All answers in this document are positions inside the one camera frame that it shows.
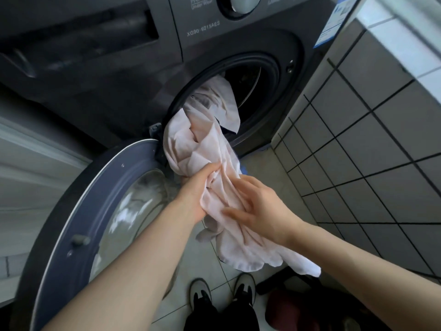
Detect person's right hand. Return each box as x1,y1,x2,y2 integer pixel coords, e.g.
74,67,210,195
222,176,304,247

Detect person's left hand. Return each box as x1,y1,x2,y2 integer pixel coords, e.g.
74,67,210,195
170,163,222,225

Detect white cabinet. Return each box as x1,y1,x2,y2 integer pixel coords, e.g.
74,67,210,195
0,84,101,302

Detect pale pink cloth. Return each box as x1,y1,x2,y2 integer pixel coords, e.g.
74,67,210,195
162,75,322,277

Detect dark red round object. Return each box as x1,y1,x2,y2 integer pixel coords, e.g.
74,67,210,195
265,285,345,331

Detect steel washer drum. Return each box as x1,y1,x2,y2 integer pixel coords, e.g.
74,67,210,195
220,63,263,109

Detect round washing machine door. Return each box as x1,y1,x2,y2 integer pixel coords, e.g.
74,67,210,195
12,139,177,331

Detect black door hinge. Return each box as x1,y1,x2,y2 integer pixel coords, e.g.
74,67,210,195
149,122,167,164

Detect person's grey shoe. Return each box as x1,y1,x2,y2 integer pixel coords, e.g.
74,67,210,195
188,278,213,309
233,272,256,304

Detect person's right grey shoe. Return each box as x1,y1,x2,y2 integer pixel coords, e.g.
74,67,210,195
233,272,256,304

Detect person's left grey shoe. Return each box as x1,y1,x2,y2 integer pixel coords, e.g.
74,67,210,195
188,278,213,309

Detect blue and white label sticker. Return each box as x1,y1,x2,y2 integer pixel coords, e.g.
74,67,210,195
313,0,356,49

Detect silver control knob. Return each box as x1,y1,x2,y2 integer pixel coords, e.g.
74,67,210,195
216,0,270,21

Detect dark grey washing machine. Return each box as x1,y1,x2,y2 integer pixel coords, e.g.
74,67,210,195
0,0,363,160

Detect person's left forearm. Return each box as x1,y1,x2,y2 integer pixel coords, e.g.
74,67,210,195
41,203,201,331

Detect person's black trousers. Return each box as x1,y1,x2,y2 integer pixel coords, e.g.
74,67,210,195
184,292,260,331

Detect grey detergent drawer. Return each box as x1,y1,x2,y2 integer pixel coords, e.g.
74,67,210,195
0,0,184,87

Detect person's right forearm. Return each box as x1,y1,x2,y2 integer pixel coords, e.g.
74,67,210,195
284,220,441,316

